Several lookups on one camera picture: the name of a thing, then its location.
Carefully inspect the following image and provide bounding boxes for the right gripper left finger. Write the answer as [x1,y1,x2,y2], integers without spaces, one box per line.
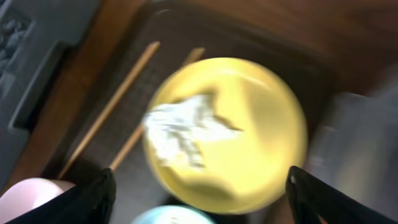
[6,168,116,224]

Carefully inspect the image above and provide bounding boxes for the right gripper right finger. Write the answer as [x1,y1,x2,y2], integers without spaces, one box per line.
[285,166,397,224]

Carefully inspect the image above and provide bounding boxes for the light blue bowl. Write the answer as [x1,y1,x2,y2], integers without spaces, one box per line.
[131,205,216,224]

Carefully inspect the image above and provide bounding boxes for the white napkin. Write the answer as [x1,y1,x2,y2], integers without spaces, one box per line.
[143,95,242,169]

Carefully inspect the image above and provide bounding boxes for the wooden chopstick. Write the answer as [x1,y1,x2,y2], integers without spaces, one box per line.
[109,47,206,172]
[57,41,160,179]

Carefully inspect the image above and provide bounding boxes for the grey dishwasher rack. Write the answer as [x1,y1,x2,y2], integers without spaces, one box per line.
[1,0,100,187]

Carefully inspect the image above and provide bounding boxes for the clear plastic bin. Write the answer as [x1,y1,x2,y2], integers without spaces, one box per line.
[305,64,397,220]

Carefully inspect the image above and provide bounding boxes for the pink bowl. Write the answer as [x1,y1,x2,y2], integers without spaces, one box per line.
[1,178,75,223]

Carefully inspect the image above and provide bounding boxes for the yellow plate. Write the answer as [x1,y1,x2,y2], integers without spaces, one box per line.
[143,57,307,214]

